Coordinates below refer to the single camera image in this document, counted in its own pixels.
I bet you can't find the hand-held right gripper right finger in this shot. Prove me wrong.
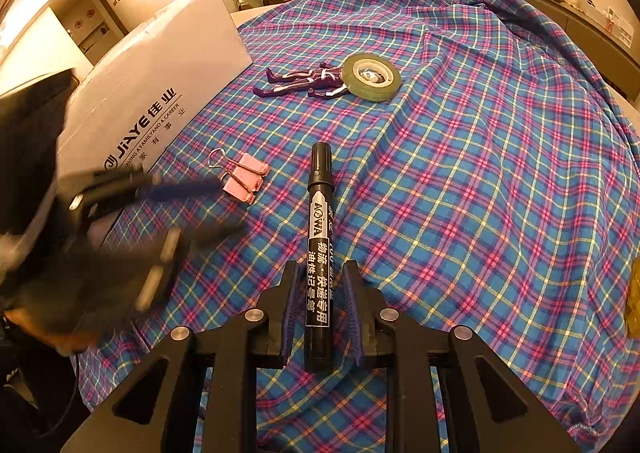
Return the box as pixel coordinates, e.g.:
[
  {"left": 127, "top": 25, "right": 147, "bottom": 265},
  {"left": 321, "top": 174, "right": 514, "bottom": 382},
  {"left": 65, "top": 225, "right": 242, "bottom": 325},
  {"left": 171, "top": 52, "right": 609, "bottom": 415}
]
[{"left": 341, "top": 259, "right": 583, "bottom": 453}]

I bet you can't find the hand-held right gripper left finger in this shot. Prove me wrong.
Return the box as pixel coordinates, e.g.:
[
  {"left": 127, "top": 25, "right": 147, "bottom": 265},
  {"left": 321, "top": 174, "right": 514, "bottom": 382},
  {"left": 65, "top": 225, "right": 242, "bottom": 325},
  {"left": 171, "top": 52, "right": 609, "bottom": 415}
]
[{"left": 60, "top": 260, "right": 307, "bottom": 453}]

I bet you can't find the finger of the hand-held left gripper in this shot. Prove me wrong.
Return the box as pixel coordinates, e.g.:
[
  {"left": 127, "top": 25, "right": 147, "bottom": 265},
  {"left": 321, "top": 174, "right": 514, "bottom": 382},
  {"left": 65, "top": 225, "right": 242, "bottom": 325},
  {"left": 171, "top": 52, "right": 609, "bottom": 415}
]
[
  {"left": 67, "top": 170, "right": 223, "bottom": 219},
  {"left": 135, "top": 220, "right": 248, "bottom": 314}
]

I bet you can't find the pink binder clip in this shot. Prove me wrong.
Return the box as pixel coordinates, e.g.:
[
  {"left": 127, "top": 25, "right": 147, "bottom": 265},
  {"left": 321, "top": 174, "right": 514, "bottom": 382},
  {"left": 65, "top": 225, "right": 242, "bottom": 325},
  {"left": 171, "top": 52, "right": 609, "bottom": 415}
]
[
  {"left": 231, "top": 154, "right": 271, "bottom": 180},
  {"left": 209, "top": 148, "right": 265, "bottom": 204}
]

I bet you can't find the black marker pen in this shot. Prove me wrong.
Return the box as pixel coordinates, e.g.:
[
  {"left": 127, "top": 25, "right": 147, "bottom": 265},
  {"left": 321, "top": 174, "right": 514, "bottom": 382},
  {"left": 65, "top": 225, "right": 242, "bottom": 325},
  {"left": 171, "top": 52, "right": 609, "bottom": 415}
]
[{"left": 303, "top": 142, "right": 335, "bottom": 374}]

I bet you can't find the white cardboard box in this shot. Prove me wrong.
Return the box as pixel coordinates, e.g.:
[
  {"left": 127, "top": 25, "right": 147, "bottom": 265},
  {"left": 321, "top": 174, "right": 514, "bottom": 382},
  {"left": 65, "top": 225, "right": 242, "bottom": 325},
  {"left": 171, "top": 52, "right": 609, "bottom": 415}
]
[{"left": 0, "top": 0, "right": 253, "bottom": 189}]

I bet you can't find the purple toy figure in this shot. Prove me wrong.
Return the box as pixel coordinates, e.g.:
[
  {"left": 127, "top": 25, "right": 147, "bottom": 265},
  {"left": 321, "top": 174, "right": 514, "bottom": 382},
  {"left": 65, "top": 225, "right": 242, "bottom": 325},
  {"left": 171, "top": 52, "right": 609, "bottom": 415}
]
[{"left": 252, "top": 60, "right": 351, "bottom": 100}]

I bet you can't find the blue plaid cloth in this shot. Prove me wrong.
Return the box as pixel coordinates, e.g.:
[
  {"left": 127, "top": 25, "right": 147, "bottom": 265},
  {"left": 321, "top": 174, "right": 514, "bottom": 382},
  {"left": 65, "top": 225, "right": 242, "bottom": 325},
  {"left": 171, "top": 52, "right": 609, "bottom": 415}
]
[{"left": 70, "top": 0, "right": 640, "bottom": 453}]

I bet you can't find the clear tape roll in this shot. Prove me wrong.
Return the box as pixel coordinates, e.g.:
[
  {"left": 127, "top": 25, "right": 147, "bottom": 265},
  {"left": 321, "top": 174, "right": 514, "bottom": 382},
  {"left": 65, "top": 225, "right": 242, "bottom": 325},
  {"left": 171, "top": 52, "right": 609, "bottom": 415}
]
[{"left": 341, "top": 53, "right": 402, "bottom": 103}]

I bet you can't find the amber glass jar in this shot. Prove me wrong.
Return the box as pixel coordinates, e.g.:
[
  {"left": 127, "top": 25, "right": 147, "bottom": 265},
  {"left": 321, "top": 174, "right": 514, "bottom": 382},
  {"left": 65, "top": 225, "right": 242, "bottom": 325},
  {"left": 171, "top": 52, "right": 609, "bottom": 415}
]
[{"left": 622, "top": 258, "right": 640, "bottom": 339}]

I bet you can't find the white organiser box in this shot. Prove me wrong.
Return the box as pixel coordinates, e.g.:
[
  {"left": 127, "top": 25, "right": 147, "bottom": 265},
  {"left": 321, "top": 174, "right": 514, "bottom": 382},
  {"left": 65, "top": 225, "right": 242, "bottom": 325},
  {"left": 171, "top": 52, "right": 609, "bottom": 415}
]
[{"left": 580, "top": 0, "right": 633, "bottom": 44}]

